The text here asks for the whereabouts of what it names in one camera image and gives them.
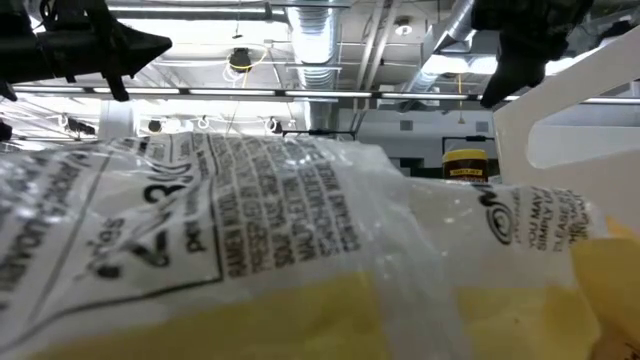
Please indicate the round ceiling sensor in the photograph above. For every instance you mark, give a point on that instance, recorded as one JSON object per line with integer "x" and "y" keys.
{"x": 403, "y": 29}

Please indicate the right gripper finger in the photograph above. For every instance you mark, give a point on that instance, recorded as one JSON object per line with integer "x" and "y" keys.
{"x": 500, "y": 75}
{"x": 525, "y": 75}

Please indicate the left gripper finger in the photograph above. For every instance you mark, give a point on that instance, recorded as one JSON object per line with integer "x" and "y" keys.
{"x": 137, "y": 62}
{"x": 137, "y": 41}

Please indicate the yellow edged white ramen packet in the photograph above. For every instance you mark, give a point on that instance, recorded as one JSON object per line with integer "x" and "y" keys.
{"x": 300, "y": 225}

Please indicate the yellow lid jar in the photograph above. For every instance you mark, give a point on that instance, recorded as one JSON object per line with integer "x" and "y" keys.
{"x": 465, "y": 167}

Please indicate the white plastic tray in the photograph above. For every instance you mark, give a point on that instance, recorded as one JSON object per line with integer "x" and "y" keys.
{"x": 575, "y": 185}

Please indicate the long ceiling light strip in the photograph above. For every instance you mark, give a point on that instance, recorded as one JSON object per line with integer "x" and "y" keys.
{"x": 240, "y": 92}

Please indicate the silver round air duct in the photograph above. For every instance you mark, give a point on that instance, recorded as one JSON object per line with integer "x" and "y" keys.
{"x": 315, "y": 45}
{"x": 440, "y": 37}

